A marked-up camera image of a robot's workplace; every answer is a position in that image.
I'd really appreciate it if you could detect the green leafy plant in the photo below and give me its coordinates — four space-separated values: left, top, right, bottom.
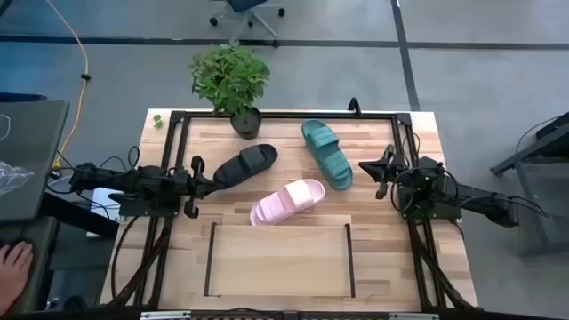
188 43 271 117

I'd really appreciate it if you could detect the yellow cable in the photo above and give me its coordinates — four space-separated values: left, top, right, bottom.
44 0 90 172

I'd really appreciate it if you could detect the thin black cart cable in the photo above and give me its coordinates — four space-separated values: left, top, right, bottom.
514 114 561 155

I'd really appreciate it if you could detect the silver metal bracket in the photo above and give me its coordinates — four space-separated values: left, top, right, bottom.
140 310 192 320
389 312 440 320

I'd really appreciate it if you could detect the black desk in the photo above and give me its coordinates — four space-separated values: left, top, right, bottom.
0 190 121 315

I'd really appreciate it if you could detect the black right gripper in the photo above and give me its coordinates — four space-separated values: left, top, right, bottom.
358 143 412 200

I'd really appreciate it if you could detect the wooden shelf with black frame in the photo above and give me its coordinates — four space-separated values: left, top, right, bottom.
203 221 357 299

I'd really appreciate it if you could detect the white box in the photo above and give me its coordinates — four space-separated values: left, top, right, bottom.
86 186 124 239

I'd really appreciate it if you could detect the grey floor cable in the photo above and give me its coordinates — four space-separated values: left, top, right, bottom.
46 174 76 188

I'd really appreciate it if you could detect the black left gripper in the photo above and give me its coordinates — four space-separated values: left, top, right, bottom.
174 155 225 220

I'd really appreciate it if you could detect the thin black floor cable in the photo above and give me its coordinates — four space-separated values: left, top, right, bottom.
46 148 130 210

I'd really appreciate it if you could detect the office chair with castors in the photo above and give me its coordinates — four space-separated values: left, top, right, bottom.
208 0 286 49

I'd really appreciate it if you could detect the person's hand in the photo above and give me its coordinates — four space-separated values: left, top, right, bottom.
0 242 35 317

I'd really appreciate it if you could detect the dark grey box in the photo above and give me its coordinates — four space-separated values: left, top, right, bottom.
0 100 71 223

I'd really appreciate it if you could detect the black rubber slide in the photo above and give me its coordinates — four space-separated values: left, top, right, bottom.
212 143 279 188

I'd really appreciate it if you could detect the black aluminium table frame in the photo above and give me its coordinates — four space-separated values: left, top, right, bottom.
100 109 479 312

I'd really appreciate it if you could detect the clear plastic bag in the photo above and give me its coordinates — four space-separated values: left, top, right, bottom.
0 160 36 196

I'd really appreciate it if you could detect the pink rubber slide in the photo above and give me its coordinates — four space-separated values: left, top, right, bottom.
249 178 326 227

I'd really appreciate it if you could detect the black plant pot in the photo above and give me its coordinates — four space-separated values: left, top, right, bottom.
229 106 263 140

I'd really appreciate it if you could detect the grey side cart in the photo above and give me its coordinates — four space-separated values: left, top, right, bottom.
490 110 569 258

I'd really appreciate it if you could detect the teal rubber slide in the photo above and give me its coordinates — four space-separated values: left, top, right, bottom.
301 118 355 191

